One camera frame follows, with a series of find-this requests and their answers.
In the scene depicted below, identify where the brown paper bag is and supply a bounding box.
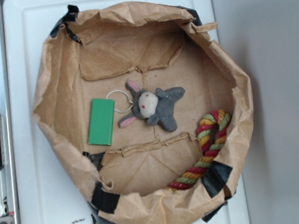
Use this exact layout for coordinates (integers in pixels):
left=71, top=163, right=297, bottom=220
left=33, top=2, right=253, bottom=224

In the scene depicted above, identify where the multicoloured rope toy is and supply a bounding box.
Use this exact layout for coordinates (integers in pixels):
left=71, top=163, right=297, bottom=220
left=166, top=109, right=231, bottom=191

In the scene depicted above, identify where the green rectangular block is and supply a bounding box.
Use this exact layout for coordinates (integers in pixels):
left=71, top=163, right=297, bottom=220
left=88, top=98, right=115, bottom=146

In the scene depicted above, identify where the white string loop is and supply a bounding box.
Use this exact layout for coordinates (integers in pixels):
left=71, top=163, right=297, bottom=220
left=105, top=88, right=135, bottom=114

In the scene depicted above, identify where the grey plush bunny toy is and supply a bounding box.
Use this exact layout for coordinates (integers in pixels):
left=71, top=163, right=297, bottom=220
left=118, top=80, right=185, bottom=132

